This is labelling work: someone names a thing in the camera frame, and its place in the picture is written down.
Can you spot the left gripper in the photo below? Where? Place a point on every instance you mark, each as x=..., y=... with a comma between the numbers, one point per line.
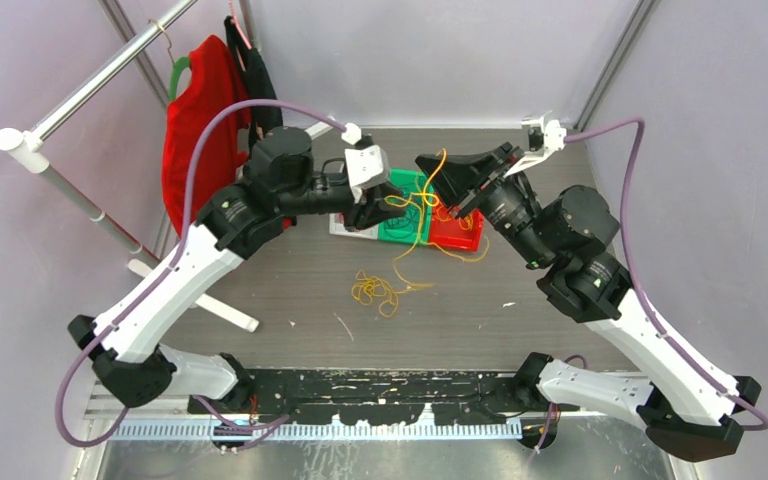
x=373, y=208

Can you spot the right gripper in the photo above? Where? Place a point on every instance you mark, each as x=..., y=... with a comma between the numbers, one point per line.
x=458, y=181

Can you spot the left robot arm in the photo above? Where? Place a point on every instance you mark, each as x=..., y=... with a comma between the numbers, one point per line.
x=279, y=183

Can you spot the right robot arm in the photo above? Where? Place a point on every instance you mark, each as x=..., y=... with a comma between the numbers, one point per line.
x=683, y=403

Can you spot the green plastic bin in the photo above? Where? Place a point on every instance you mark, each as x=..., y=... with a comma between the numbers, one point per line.
x=415, y=224

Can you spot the white plastic bin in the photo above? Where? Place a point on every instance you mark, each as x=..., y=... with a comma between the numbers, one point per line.
x=336, y=227

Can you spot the red plastic bin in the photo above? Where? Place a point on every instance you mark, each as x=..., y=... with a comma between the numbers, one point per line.
x=462, y=234

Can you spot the black shirt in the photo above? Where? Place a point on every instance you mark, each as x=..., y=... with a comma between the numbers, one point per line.
x=256, y=80

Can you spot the red shirt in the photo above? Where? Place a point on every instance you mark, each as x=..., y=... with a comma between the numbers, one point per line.
x=207, y=88

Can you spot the green hanger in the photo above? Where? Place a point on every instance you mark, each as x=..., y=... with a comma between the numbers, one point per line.
x=178, y=67

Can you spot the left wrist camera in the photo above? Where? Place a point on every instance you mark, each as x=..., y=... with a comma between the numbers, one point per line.
x=366, y=162

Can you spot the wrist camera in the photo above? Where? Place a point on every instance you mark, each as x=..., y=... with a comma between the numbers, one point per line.
x=366, y=162
x=544, y=135

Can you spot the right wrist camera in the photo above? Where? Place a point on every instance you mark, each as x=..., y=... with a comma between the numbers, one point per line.
x=544, y=135

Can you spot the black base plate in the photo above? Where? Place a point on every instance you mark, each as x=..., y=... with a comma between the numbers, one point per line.
x=385, y=397

